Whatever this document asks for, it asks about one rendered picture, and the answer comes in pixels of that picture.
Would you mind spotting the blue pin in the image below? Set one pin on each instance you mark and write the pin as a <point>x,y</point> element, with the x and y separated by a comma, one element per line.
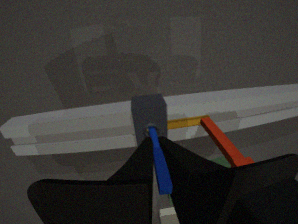
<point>165,186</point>

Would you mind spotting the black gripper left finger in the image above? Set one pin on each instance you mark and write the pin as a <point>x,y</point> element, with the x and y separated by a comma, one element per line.
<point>125,198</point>

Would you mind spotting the grey aluminum slotted rail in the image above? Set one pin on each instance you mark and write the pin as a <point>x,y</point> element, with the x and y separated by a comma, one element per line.
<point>124,124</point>

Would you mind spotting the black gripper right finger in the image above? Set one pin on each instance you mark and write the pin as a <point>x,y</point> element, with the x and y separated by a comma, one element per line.
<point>205,192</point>

